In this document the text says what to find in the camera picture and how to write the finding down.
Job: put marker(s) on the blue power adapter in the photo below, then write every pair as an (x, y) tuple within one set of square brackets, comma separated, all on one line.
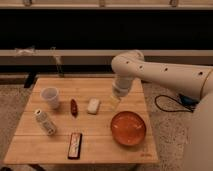
[(187, 101)]

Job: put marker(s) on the wooden slatted table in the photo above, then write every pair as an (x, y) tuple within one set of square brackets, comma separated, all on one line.
[(30, 145)]

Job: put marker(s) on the orange round plate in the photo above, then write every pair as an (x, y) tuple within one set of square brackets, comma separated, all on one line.
[(128, 128)]

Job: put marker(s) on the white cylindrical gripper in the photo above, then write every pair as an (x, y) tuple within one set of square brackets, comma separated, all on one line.
[(120, 88)]

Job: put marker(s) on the dark red snack piece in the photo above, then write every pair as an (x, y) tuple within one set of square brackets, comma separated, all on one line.
[(74, 108)]

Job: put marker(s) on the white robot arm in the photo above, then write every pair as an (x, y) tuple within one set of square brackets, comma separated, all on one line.
[(193, 81)]

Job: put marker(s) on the long wooden bench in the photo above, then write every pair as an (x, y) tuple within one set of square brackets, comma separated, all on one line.
[(102, 57)]

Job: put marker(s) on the white patterned bottle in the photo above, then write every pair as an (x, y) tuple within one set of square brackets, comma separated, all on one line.
[(45, 122)]

